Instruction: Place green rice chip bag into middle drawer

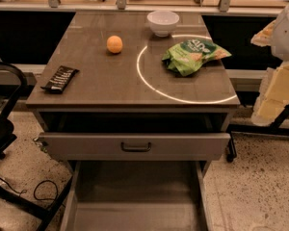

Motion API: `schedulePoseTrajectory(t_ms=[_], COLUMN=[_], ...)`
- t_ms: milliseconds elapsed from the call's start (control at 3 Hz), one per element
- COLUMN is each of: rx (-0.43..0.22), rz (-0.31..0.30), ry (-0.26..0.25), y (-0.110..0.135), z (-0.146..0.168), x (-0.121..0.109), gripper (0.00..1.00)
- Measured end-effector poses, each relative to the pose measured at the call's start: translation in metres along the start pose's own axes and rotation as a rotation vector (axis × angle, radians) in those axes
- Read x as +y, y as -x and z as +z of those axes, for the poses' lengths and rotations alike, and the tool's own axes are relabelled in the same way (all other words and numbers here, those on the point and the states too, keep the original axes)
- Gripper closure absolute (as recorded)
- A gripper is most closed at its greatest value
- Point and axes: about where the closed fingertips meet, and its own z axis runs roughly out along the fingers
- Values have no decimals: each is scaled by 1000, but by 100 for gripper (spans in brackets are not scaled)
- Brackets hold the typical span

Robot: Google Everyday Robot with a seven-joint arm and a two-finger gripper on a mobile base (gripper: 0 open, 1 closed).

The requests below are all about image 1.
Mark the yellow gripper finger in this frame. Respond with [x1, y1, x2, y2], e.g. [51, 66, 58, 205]
[250, 20, 276, 47]
[251, 62, 289, 124]

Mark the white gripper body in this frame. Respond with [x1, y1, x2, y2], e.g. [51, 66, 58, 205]
[271, 4, 289, 62]

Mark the green rice chip bag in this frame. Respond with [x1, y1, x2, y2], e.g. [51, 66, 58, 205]
[162, 38, 231, 77]

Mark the grey top drawer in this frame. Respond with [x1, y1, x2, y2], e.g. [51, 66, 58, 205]
[39, 133, 230, 161]

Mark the grey open middle drawer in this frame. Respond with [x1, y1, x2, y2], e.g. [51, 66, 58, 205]
[60, 161, 213, 231]

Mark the white ceramic bowl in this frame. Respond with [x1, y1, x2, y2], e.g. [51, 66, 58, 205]
[146, 11, 179, 37]

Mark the orange fruit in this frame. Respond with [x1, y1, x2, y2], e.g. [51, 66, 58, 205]
[107, 36, 123, 54]

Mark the black snack bar wrapper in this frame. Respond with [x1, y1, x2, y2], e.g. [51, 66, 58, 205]
[42, 65, 79, 93]

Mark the black metal stand frame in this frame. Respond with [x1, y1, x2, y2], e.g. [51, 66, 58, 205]
[226, 104, 289, 163]

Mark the black drawer handle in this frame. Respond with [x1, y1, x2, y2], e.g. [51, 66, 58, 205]
[120, 142, 151, 153]

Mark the black floor cable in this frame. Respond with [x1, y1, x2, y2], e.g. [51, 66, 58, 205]
[0, 169, 66, 207]

